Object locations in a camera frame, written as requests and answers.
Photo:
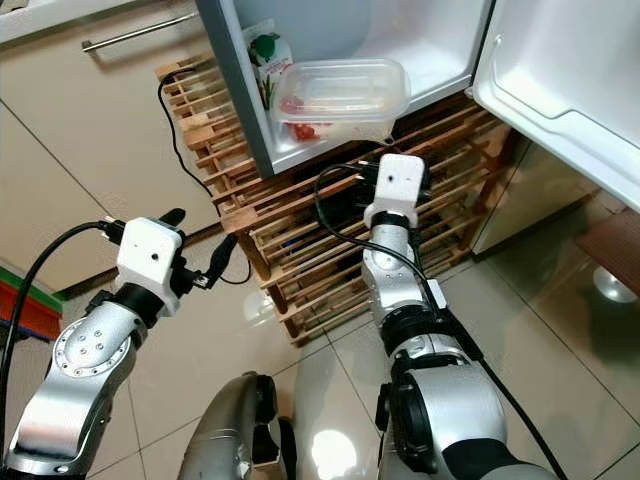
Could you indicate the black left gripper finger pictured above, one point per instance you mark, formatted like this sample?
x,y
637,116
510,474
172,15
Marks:
x,y
174,216
222,258

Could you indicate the juice carton green cap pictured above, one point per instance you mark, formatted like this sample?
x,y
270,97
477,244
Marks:
x,y
265,60

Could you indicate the beige glossy counter cabinet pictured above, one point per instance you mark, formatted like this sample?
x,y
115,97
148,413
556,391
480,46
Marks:
x,y
530,200

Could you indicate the orange cutting board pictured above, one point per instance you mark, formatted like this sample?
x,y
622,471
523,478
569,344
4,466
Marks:
x,y
25,305

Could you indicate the wooden slatted rack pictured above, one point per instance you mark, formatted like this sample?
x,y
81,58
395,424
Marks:
x,y
290,290

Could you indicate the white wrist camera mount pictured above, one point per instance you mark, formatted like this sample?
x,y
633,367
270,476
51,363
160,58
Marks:
x,y
150,255
398,190

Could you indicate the clear plastic food container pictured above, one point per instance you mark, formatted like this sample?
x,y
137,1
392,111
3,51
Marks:
x,y
345,95

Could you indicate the green cutting board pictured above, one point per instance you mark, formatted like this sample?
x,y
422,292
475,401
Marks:
x,y
30,288

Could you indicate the beige kitchen base cabinet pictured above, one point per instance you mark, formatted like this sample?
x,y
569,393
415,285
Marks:
x,y
80,150

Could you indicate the grey mini fridge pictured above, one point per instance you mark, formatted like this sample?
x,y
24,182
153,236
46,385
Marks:
x,y
230,90

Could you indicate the silver robot left leg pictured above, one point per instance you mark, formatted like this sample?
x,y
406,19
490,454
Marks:
x,y
220,430

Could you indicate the black flat tray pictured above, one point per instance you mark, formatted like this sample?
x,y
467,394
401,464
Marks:
x,y
345,215

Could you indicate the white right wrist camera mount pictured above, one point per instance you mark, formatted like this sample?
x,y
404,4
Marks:
x,y
398,190

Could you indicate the white mini fridge door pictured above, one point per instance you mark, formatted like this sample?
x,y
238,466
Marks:
x,y
560,70

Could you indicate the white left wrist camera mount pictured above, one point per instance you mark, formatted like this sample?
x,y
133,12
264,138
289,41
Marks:
x,y
150,255

